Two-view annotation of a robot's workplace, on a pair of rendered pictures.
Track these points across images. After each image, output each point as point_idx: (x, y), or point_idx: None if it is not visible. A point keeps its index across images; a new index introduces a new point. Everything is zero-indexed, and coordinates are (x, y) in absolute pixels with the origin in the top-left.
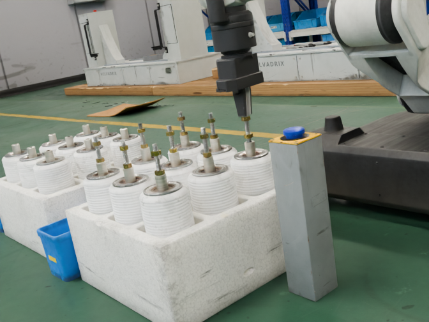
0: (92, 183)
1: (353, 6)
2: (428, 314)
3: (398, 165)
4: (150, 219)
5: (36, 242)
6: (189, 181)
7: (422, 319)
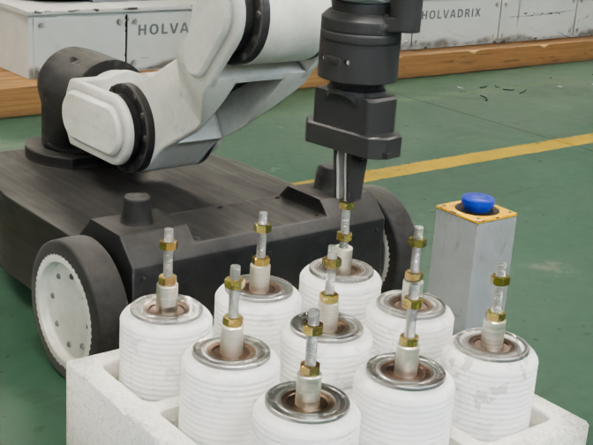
0: (355, 421)
1: (300, 1)
2: (535, 386)
3: (299, 245)
4: (529, 399)
5: None
6: (433, 330)
7: (544, 391)
